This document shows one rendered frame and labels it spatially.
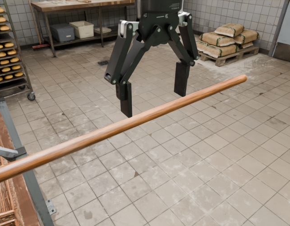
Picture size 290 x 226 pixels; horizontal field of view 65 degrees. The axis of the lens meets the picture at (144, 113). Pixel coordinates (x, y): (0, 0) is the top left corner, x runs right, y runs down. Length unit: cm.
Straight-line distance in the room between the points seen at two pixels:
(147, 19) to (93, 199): 170
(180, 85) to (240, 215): 157
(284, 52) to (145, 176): 387
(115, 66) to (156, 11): 10
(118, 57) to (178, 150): 199
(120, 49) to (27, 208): 104
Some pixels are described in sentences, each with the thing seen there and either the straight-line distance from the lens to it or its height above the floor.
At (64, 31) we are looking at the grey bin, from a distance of 505.
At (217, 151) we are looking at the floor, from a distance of 238.
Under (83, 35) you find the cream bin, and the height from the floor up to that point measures 29.
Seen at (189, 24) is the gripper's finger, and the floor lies 145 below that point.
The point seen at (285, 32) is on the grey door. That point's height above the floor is 48.
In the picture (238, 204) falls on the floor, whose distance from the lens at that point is 201.
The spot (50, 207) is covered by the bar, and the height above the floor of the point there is 1.
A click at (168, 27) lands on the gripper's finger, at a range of 40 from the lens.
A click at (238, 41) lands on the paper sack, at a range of 479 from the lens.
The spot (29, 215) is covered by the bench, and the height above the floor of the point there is 58.
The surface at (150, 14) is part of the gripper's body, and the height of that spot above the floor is 148.
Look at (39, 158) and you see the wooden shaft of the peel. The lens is 53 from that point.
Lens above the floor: 154
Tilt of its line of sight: 33 degrees down
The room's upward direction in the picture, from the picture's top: straight up
